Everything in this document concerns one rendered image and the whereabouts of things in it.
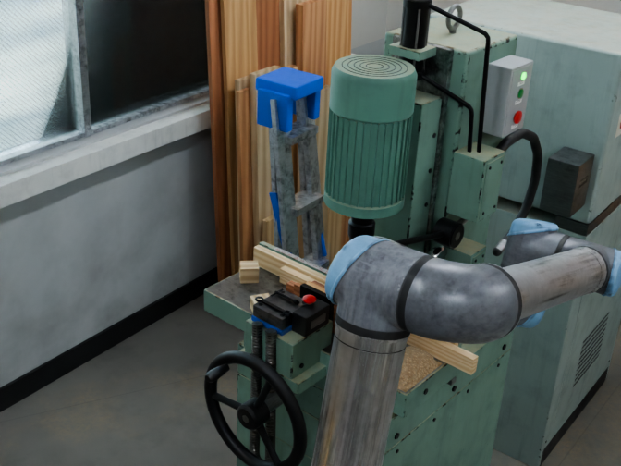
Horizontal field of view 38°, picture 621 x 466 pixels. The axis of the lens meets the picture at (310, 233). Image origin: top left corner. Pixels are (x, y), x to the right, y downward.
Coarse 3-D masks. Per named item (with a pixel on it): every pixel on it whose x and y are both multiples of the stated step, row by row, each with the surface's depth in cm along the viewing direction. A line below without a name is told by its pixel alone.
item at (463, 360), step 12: (288, 276) 220; (300, 276) 218; (420, 348) 199; (432, 348) 197; (444, 348) 195; (456, 348) 194; (444, 360) 196; (456, 360) 194; (468, 360) 192; (468, 372) 193
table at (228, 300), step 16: (208, 288) 219; (224, 288) 219; (240, 288) 219; (256, 288) 220; (272, 288) 220; (208, 304) 219; (224, 304) 215; (240, 304) 213; (224, 320) 217; (240, 320) 213; (320, 368) 197; (448, 368) 197; (288, 384) 194; (304, 384) 193; (416, 384) 189; (432, 384) 193; (400, 400) 187; (416, 400) 190; (400, 416) 188
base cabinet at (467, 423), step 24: (504, 360) 235; (240, 384) 221; (480, 384) 227; (504, 384) 241; (456, 408) 220; (480, 408) 233; (240, 432) 228; (288, 432) 215; (312, 432) 209; (432, 432) 214; (456, 432) 225; (480, 432) 239; (264, 456) 224; (288, 456) 218; (384, 456) 197; (408, 456) 208; (432, 456) 219; (456, 456) 231; (480, 456) 245
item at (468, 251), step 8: (464, 240) 208; (472, 240) 209; (448, 248) 206; (456, 248) 205; (464, 248) 205; (472, 248) 205; (480, 248) 206; (448, 256) 206; (456, 256) 205; (464, 256) 203; (472, 256) 203; (480, 256) 205
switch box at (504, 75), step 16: (496, 64) 196; (512, 64) 197; (528, 64) 199; (496, 80) 197; (512, 80) 195; (528, 80) 201; (496, 96) 198; (512, 96) 198; (496, 112) 200; (512, 112) 200; (496, 128) 201
